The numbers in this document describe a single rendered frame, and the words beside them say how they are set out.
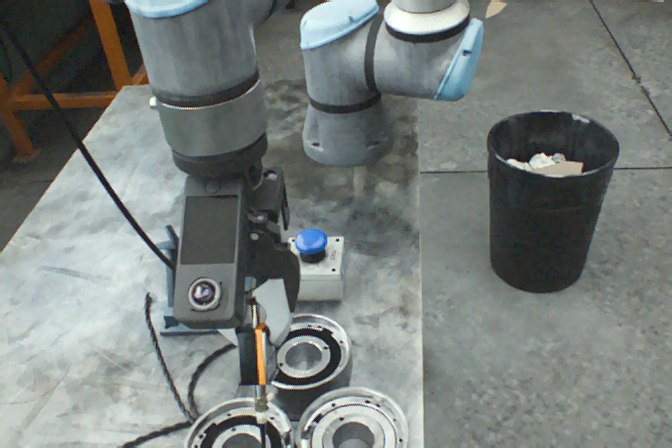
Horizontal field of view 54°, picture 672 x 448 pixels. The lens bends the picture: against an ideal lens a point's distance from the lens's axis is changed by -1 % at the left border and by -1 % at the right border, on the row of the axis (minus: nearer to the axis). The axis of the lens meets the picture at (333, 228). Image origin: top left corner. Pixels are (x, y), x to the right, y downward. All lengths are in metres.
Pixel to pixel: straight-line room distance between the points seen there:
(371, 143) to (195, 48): 0.66
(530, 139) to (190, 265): 1.62
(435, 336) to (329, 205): 0.95
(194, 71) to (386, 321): 0.45
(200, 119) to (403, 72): 0.54
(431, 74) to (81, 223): 0.56
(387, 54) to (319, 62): 0.11
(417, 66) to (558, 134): 1.12
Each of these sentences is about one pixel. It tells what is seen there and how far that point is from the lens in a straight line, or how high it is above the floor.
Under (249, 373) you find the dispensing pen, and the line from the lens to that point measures 0.60.
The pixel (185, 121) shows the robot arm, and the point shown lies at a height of 1.17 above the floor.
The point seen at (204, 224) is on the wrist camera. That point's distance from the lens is 0.49.
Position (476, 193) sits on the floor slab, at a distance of 2.37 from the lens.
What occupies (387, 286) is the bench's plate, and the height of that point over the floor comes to 0.80.
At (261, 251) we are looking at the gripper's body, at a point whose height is 1.04.
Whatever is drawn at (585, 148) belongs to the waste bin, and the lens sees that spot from 2.00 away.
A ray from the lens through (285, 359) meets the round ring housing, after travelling 0.73.
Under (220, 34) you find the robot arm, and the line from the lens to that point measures 0.43.
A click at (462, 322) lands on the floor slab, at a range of 1.90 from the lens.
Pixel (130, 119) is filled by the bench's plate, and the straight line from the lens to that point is 1.32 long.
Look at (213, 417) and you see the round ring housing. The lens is 0.70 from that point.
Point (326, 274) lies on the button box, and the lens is 0.79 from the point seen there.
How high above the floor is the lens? 1.37
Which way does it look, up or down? 38 degrees down
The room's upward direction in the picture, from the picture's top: 6 degrees counter-clockwise
